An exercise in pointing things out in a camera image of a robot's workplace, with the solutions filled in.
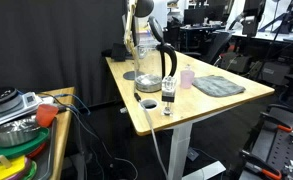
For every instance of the gray terry towel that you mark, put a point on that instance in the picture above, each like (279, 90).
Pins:
(217, 86)

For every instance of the square glass jar black band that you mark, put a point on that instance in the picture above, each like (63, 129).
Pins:
(168, 95)

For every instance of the pink plastic cup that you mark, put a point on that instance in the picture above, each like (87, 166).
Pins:
(187, 80)

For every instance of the black box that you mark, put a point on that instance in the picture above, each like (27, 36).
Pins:
(119, 52)

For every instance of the white desk leg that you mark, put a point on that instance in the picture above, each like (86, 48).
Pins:
(179, 150)

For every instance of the black office chair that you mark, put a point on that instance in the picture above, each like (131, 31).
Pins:
(219, 43)

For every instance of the black computer monitor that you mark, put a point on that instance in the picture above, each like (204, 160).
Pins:
(194, 16)

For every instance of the red plastic cup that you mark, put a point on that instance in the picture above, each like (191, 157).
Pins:
(46, 115)

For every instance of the white digital kitchen scale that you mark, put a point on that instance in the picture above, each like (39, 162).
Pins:
(31, 100)

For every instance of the red plastic plate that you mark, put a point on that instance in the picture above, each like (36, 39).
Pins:
(37, 150)

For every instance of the gray metal tray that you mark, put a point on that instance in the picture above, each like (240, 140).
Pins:
(44, 166)

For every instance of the shiny metal bowl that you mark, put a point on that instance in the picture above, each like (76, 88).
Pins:
(14, 133)

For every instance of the black perforated board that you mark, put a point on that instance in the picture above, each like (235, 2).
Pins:
(279, 146)

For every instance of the black round dish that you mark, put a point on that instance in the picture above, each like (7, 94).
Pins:
(1, 95)

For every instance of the green plastic plate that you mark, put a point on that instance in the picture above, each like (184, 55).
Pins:
(6, 151)

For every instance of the black tripod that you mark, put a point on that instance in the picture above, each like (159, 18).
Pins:
(291, 13)

